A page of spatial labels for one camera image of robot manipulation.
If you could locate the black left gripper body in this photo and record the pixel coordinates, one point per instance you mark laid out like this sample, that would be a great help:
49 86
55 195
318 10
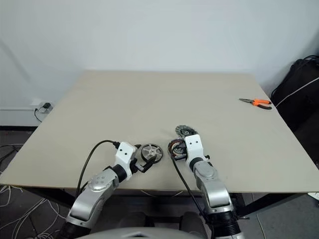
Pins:
136 166

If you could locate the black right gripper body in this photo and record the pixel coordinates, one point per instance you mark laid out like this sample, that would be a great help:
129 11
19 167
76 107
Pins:
180 157

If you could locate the motor housing with copper windings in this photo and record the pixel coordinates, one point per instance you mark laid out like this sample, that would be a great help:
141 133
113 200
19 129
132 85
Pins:
172 147

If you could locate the grey metal wheel disc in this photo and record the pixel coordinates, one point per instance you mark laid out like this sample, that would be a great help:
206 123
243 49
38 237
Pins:
152 149

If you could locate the silver motor housing lid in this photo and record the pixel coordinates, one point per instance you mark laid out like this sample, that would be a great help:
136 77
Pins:
183 130

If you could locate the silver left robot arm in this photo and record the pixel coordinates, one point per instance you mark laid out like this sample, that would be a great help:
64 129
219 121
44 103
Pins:
92 196

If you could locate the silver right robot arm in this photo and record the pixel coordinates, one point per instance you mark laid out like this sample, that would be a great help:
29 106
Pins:
211 184

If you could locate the dark grey rounded shape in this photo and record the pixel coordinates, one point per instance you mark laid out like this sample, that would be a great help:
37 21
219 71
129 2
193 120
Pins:
193 221
133 219

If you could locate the grey robot torso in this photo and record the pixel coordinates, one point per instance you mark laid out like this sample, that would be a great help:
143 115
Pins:
139 233

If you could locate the black bag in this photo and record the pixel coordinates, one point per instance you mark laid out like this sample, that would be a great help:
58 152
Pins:
299 109

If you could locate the white flat object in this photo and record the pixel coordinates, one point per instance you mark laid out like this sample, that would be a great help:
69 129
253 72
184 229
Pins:
314 195

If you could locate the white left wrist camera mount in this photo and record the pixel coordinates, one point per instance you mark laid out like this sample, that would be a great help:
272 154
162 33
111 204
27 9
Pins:
124 153

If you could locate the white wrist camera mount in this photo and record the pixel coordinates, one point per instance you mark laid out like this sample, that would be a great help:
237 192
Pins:
194 147
124 153

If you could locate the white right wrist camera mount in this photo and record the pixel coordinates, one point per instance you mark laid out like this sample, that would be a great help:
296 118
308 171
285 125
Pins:
194 147

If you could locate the black table frame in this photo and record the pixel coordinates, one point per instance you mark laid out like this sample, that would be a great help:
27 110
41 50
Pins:
62 196

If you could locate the white wall socket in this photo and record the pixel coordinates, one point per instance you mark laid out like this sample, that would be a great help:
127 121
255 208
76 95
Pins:
36 102

